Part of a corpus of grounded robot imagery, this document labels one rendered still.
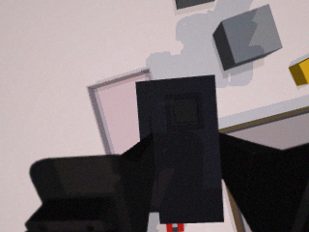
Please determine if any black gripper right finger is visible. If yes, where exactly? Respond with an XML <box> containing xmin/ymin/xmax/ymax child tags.
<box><xmin>219</xmin><ymin>132</ymin><xmax>309</xmax><ymax>232</ymax></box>

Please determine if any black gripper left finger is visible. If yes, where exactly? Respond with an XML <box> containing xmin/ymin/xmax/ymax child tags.
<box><xmin>29</xmin><ymin>133</ymin><xmax>155</xmax><ymax>232</ymax></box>

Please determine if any yellow rectangular bar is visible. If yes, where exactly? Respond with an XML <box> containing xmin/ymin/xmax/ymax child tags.
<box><xmin>288</xmin><ymin>58</ymin><xmax>309</xmax><ymax>85</ymax></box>

